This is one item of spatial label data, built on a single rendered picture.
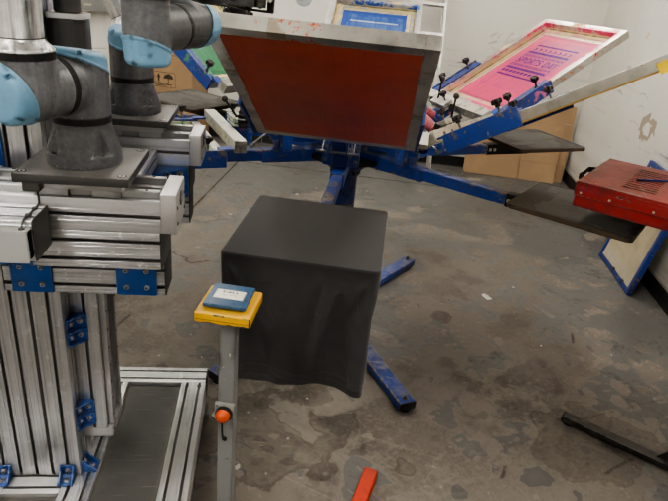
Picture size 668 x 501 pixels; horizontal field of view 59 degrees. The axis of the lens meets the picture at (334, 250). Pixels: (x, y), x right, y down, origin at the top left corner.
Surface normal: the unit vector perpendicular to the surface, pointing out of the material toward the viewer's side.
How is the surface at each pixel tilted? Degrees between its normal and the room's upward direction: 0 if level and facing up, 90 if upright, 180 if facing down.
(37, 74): 90
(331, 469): 0
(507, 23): 90
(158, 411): 0
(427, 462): 0
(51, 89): 90
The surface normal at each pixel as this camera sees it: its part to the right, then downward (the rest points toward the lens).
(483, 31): -0.12, 0.40
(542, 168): -0.08, 0.11
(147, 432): 0.09, -0.90
